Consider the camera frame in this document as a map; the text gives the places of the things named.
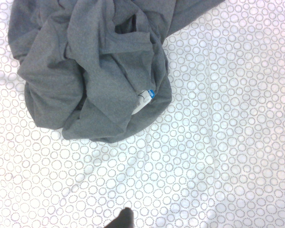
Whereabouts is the white circle-patterned bedspread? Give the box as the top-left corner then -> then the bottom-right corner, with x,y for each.
0,0 -> 285,228

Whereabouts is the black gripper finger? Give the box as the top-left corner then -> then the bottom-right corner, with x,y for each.
104,207 -> 136,228

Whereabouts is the grey cotton t-shirt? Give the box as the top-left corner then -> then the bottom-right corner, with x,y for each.
8,0 -> 226,144

